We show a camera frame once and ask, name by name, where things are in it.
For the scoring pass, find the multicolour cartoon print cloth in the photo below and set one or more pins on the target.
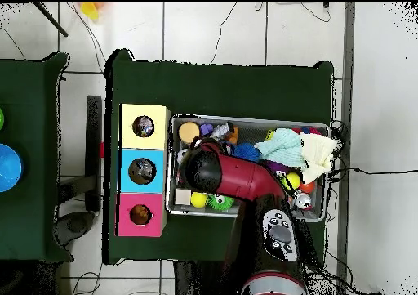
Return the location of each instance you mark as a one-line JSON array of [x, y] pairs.
[[143, 126]]

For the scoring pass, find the mint green cloth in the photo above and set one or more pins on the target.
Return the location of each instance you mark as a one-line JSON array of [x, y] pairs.
[[282, 148]]

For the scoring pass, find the yellow rubber duck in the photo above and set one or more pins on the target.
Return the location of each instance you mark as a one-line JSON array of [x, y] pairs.
[[140, 214]]

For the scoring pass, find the cream yellow cloth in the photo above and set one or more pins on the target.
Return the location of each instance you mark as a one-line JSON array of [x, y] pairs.
[[319, 154]]

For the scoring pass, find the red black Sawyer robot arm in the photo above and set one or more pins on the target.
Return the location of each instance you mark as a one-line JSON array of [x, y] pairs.
[[248, 180]]

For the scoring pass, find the wooden box with three holes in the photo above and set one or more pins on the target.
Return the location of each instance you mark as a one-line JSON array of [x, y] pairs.
[[130, 151]]

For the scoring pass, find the shallow clear mesh bin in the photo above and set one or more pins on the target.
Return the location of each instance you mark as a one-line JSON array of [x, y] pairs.
[[313, 213]]

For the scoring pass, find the peach orange ball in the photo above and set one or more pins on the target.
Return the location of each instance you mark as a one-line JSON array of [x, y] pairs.
[[189, 133]]

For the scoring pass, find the blue spiky ball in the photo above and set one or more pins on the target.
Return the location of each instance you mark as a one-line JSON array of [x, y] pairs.
[[247, 152]]

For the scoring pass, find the yellow ball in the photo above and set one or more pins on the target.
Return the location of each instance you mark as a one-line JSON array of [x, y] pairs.
[[199, 200], [292, 180]]

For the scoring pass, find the green spiky ball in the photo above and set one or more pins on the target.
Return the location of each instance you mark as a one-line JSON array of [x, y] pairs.
[[221, 203]]

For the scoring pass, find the small wooden cube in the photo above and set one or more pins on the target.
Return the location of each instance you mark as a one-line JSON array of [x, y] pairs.
[[182, 197]]

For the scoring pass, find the orange red ball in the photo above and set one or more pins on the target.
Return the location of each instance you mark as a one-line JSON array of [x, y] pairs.
[[307, 187]]

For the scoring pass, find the black chair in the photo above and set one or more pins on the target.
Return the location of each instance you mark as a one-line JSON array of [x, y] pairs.
[[95, 177]]

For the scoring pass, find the grey metal beam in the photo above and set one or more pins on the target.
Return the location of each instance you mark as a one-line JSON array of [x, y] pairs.
[[346, 79]]

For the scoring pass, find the green cloth side table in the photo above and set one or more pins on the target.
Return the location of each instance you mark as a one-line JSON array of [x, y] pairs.
[[39, 158]]

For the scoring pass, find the yellow floor object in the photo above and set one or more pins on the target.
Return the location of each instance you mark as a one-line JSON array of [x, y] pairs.
[[90, 10]]

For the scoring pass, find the blue round disc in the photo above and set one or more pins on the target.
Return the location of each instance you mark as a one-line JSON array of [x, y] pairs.
[[8, 167]]

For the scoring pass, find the black rod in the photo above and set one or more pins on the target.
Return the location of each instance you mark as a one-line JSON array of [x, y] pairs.
[[51, 19]]

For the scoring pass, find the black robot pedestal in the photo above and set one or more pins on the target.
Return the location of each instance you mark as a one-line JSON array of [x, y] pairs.
[[196, 282]]

